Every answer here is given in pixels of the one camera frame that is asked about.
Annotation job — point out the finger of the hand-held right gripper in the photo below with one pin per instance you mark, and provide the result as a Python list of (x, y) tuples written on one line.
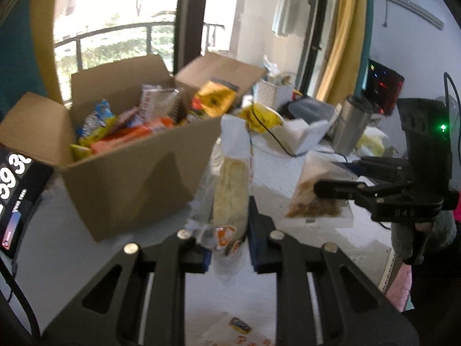
[(389, 198), (385, 165)]

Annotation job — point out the white packet with blue label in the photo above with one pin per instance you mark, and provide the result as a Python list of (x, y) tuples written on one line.
[(237, 329)]

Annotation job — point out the yellow plastic bag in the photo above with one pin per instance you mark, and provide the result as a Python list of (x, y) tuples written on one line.
[(263, 117)]

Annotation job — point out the black balcony railing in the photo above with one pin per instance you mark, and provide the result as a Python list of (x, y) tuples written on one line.
[(119, 34)]

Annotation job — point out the yellow curtain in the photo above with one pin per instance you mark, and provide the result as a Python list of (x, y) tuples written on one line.
[(43, 43), (345, 36)]

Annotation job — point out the gold foil snack bag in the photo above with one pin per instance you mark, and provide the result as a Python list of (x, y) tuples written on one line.
[(214, 99)]

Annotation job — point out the yellow cartoon snack bag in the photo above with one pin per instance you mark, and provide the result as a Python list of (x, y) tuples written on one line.
[(81, 151)]

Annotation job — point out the person's right hand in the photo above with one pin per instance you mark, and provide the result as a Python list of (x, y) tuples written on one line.
[(424, 227)]

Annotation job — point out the red white snack packet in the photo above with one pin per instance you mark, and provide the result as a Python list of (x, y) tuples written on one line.
[(158, 102)]

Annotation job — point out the yellow tissue pack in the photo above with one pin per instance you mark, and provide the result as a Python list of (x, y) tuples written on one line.
[(372, 142)]

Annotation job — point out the black computer case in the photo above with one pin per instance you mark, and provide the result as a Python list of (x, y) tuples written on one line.
[(387, 86)]

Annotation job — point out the clear bag of brown snacks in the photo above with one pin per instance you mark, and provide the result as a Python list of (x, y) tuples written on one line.
[(313, 205)]

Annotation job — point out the clear bread package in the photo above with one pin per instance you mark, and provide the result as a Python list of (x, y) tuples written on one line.
[(230, 180)]

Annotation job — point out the stainless steel tumbler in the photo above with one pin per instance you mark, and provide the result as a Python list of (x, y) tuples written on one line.
[(351, 126)]

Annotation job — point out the tablet with clock display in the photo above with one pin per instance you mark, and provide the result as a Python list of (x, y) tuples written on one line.
[(18, 194)]

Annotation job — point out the grey pouch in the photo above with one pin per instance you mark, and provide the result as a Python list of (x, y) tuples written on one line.
[(313, 108)]

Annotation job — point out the small blue white snack packet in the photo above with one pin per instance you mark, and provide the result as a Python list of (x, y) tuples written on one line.
[(97, 119)]

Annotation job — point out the hanging pale blue towel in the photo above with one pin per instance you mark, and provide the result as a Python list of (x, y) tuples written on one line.
[(288, 7)]

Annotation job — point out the white wall air conditioner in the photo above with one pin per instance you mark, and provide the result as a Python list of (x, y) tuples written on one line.
[(410, 5)]

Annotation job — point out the pink cloth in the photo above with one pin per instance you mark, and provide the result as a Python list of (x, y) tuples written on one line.
[(399, 281)]

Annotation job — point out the orange snack bag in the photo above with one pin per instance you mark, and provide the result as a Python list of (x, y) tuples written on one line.
[(137, 133)]

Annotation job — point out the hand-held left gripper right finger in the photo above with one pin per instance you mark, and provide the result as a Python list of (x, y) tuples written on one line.
[(254, 248)]

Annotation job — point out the brown cardboard box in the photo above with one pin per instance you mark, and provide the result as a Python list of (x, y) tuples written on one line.
[(137, 180)]

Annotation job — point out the white box-shaped device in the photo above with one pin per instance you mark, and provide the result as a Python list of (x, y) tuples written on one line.
[(306, 135)]

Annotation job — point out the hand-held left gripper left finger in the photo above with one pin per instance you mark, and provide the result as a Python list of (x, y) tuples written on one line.
[(191, 256)]

